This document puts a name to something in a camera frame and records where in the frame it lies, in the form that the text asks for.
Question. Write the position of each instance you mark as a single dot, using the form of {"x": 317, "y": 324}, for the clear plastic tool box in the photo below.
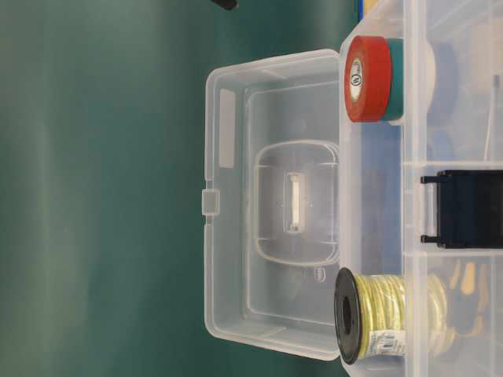
{"x": 295, "y": 191}

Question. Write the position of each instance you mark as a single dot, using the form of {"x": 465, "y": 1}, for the black box latch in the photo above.
{"x": 468, "y": 209}

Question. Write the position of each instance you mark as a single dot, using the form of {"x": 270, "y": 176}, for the green electrical tape roll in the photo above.
{"x": 394, "y": 109}

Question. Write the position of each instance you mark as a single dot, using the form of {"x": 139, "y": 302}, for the red electrical tape roll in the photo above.
{"x": 367, "y": 78}

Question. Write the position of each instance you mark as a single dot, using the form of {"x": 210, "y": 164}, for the yellow wire spool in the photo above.
{"x": 369, "y": 316}

